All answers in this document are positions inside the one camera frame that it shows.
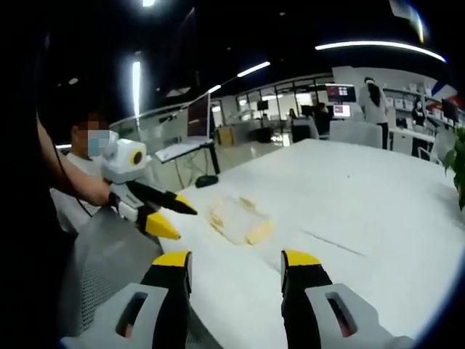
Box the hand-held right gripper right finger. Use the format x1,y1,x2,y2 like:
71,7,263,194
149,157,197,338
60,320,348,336
280,249,415,349

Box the beige plastic buckle part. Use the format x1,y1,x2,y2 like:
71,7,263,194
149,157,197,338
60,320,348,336
207,203,226,232
245,218,275,246

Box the grey mesh chair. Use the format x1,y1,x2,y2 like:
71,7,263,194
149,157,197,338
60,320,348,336
57,209,164,339

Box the white office chair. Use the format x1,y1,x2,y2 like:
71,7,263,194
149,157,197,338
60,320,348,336
328,119,384,151

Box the shelf with white boxes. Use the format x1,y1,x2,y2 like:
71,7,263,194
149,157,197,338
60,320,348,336
384,84,442,111

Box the white side desk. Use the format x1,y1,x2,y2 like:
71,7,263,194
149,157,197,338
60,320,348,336
155,139,221,176

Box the wall screen with red picture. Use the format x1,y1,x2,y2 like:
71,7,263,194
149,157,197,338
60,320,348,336
325,84,356,105

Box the long ceiling light strip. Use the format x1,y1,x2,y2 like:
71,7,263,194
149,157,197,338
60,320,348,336
132,60,142,121
236,60,272,79
315,40,447,63

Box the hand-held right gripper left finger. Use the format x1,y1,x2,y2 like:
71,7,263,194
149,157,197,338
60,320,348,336
60,249,193,349

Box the black computer monitor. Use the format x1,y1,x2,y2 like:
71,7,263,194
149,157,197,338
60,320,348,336
440,97,460,125

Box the green potted plant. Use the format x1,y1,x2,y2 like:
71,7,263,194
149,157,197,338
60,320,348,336
443,126,465,212

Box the cardboard box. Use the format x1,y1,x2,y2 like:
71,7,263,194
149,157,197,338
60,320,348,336
216,126,234,147

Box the computer monitor on stand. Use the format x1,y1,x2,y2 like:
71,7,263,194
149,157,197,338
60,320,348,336
186,92,212,143

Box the flat black desk device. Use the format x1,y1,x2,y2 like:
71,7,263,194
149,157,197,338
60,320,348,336
195,174,219,189

